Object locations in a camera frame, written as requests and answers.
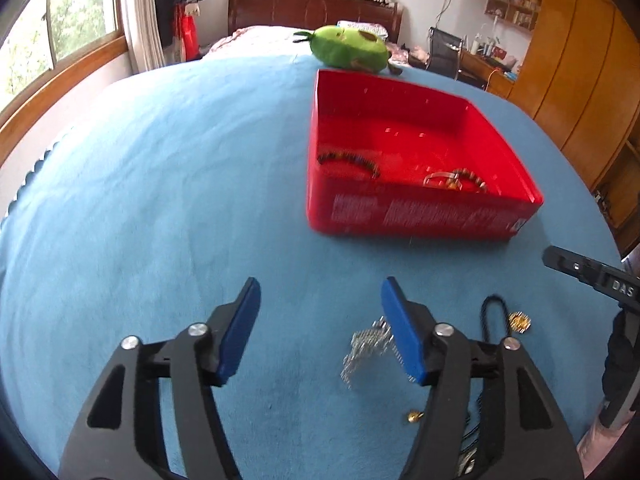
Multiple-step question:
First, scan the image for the white curtain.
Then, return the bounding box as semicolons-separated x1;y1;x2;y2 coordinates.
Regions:
121;0;166;75

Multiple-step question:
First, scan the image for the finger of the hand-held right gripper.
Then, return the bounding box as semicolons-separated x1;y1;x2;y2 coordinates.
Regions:
542;245;608;288

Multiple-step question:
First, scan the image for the black cord necklace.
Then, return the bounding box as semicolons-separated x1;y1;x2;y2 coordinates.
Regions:
457;294;512;476

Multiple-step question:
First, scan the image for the wooden wall shelf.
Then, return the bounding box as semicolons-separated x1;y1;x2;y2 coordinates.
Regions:
484;0;543;33

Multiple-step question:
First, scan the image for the red bag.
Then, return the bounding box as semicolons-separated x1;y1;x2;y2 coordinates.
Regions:
175;12;201;62

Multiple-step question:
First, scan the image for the wooden wardrobe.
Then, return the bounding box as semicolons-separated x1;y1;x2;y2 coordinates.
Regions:
470;0;640;256

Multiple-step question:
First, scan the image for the dark jacket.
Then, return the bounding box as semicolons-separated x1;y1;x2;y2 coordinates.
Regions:
152;0;186;51

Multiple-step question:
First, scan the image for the wooden desk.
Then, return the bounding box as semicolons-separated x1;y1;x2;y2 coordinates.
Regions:
457;47;521;101

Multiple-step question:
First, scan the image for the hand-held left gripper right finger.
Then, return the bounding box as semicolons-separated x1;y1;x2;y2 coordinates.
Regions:
381;276;585;480

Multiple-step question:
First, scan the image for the green plush toy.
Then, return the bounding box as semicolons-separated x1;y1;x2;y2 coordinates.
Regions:
294;25;403;77

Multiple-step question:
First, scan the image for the black office chair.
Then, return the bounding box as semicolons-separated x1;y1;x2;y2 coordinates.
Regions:
426;26;465;80

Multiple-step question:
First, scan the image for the folded patterned cloth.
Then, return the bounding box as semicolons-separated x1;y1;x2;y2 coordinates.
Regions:
336;20;390;41

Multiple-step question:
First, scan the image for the dark beaded bracelet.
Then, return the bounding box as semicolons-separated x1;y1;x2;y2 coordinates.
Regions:
317;149;382;179

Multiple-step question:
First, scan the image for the large wooden-framed window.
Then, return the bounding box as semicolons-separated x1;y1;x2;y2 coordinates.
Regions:
0;0;128;166

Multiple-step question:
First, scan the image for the dark wooden headboard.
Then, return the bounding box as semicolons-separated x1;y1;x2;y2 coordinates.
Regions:
228;0;403;43

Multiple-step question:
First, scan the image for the silver chain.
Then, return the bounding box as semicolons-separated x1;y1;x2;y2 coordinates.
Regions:
341;316;397;391

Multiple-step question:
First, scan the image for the red box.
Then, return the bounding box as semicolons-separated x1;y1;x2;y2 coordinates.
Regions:
306;69;545;242

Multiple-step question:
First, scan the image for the pink floral bed sheet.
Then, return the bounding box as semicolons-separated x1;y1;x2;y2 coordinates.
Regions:
202;26;311;61

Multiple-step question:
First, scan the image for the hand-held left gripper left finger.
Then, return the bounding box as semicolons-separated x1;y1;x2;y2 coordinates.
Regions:
59;276;262;480

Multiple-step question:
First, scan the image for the beige beaded bracelet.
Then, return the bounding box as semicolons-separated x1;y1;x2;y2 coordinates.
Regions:
450;169;488;194

